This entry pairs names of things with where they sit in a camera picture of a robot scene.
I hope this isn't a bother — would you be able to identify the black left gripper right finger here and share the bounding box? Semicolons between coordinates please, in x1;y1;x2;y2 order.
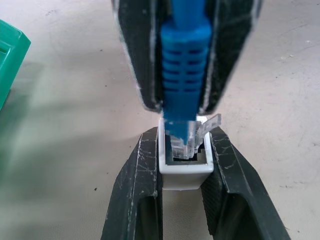
199;126;293;240

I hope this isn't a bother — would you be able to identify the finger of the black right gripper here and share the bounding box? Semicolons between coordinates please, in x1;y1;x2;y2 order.
110;0;166;113
199;0;264;113

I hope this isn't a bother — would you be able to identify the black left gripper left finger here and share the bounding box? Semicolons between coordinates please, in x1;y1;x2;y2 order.
100;126;165;240

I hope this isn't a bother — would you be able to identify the white ethernet coupler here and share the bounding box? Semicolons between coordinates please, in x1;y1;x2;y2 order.
157;115;215;192

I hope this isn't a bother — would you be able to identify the blue ethernet cable plug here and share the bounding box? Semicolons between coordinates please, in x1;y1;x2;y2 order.
159;0;223;161

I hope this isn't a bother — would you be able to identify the green plastic bin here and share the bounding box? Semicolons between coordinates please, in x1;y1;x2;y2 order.
0;19;33;111

